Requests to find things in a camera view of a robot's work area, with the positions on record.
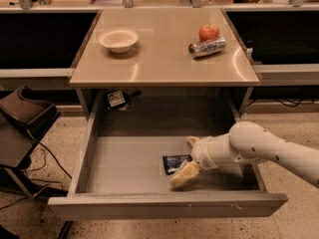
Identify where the silver soda can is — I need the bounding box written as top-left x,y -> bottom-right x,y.
188,37 -> 226,59

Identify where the grey counter cabinet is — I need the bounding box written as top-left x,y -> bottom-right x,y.
68,7 -> 261,118

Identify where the white paper bowl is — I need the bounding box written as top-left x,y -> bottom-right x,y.
99,28 -> 139,54

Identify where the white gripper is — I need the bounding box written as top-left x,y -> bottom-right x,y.
169,134 -> 240,187

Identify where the open grey metal drawer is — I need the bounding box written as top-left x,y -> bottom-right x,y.
49,108 -> 287,221

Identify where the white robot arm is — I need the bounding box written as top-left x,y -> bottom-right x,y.
169,121 -> 319,187

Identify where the black cable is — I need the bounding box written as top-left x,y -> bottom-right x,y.
26,129 -> 73,181

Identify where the blue rxbar blueberry wrapper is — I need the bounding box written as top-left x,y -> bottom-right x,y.
162,155 -> 192,175

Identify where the small black labelled box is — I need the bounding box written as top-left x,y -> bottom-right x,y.
107,91 -> 129,111

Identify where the red apple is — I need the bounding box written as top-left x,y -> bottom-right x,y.
198,23 -> 219,42

